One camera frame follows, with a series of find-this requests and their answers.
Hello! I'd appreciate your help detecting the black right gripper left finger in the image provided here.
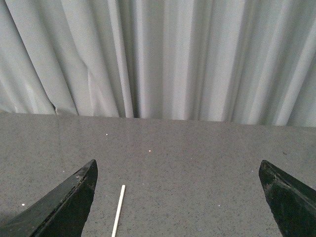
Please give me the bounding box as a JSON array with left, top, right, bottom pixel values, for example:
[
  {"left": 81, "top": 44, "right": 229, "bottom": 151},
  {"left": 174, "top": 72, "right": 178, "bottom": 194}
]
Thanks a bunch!
[{"left": 0, "top": 159, "right": 98, "bottom": 237}]

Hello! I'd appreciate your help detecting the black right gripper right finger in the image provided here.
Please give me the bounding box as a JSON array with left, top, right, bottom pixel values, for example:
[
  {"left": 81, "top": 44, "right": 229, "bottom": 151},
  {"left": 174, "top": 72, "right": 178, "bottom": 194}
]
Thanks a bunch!
[{"left": 259, "top": 160, "right": 316, "bottom": 237}]

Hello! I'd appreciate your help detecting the white chopstick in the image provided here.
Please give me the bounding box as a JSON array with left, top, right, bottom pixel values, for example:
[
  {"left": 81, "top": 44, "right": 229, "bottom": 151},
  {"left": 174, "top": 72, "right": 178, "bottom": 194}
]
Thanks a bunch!
[{"left": 111, "top": 185, "right": 126, "bottom": 237}]

